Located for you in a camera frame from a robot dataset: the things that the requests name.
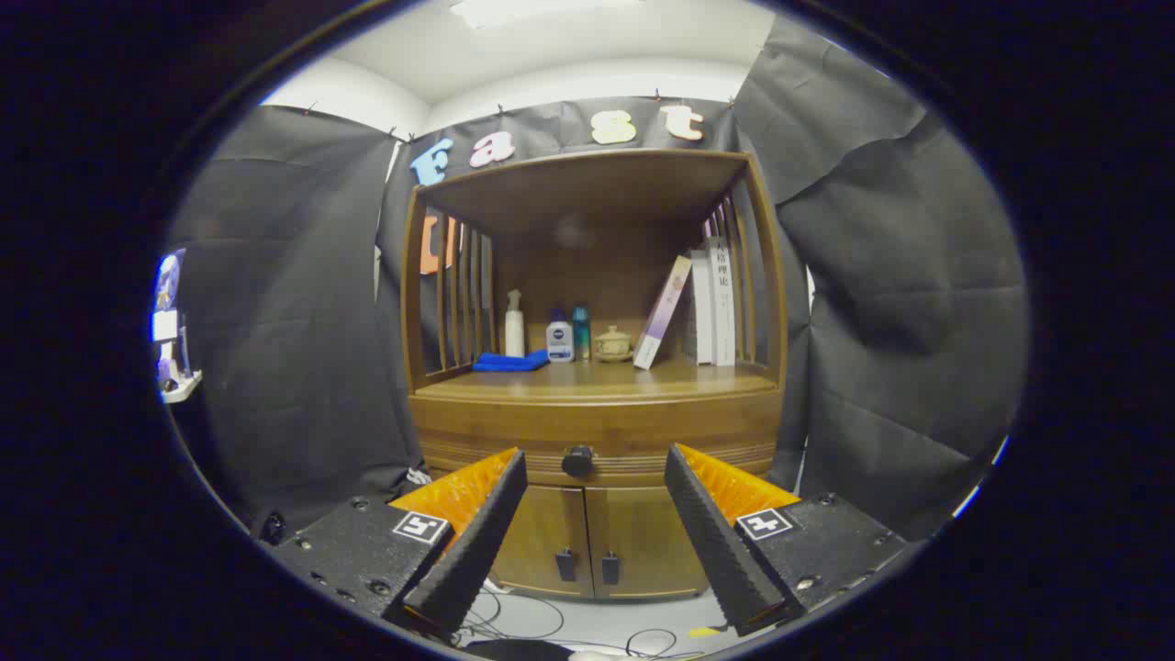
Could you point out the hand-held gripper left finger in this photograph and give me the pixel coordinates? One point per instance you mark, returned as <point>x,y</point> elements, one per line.
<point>477,551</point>

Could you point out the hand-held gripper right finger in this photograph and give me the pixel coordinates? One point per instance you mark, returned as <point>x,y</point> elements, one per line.
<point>711,542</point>

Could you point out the wooden drawer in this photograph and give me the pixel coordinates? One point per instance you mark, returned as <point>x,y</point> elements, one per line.
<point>514,422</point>

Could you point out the black drawer knob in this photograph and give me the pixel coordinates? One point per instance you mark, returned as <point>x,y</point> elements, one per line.
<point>577,461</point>

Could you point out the wooden cabinet door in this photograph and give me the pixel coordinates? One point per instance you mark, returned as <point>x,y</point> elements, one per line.
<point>643,537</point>
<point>542,528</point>

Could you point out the wooden countertop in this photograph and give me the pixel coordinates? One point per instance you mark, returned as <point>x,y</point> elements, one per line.
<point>624,378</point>

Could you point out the wooden cabinet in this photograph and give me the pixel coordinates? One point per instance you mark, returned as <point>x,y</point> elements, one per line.
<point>587,193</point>

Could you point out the yellow floor tape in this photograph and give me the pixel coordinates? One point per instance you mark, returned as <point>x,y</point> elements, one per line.
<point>702,632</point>

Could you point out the blue folded cloth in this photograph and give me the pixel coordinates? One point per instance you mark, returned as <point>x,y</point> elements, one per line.
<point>509,362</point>

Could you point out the beige lidded teacup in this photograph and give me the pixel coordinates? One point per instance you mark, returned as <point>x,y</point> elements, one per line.
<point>612,345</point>

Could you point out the white spray bottle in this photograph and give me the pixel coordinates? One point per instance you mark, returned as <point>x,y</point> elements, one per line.
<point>514,332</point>

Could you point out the white lotion bottle blue cap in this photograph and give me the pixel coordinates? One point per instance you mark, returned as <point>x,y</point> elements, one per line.
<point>559,341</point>

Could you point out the dark patterned book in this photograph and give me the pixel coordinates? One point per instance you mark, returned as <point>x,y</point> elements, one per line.
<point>689,317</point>

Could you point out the white book black lettering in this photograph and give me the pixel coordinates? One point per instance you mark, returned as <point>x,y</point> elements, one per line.
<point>723,312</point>

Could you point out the purple cover book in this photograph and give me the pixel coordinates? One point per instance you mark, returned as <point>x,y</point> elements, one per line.
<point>663,312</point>

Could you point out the teal bottle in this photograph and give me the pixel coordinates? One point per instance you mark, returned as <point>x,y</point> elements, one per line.
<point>581,332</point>

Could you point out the ceiling light panel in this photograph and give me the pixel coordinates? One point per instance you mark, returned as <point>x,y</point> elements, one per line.
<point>514,9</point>

